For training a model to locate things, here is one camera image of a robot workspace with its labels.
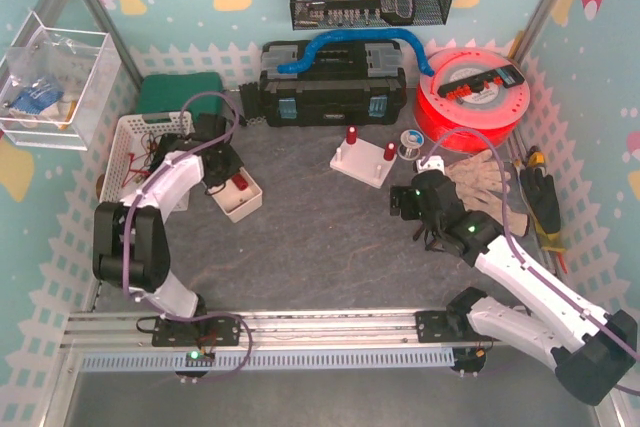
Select solder wire spool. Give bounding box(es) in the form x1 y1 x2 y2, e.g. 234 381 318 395
398 129 424 161

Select blue corrugated hose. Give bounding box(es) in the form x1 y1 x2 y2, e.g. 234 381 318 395
277 29 437 78

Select black plastic toolbox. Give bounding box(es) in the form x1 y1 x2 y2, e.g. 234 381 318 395
258 40 407 127

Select green plastic tool case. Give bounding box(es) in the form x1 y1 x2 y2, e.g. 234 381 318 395
135 72 223 115

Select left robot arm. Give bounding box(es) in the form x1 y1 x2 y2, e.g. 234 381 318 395
92 114 239 322

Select clear acrylic wall box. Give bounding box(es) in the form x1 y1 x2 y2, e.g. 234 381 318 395
1 12 121 151

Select orange black pliers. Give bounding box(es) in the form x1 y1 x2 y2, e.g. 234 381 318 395
412 225 444 252

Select blue white glove in box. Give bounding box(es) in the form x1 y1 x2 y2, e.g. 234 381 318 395
10 82 64 116

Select yellow black screwdriver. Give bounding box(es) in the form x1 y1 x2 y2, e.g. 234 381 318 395
513 146 546 170

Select black yellow work glove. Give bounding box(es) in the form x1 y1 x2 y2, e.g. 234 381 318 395
519 167 565 253

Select grey slotted cable duct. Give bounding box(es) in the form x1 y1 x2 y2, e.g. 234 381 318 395
81 347 455 373

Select white cotton work glove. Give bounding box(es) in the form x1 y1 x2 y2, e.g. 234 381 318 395
445 149 511 193

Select black battery holder box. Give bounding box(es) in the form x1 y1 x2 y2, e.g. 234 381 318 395
149 133 191 172

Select red filament spool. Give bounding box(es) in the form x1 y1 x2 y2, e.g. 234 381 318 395
414 47 531 154

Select aluminium linear rail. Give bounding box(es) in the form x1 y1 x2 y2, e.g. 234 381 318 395
64 309 551 348

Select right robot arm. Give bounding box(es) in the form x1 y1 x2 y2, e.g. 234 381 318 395
390 169 639 406

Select white tray with springs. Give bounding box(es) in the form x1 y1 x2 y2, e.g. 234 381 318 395
211 167 263 223

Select white perforated plastic basket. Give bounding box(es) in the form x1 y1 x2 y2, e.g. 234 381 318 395
99 112 193 202

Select white peg base plate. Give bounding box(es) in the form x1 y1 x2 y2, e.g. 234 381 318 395
329 138 397 189

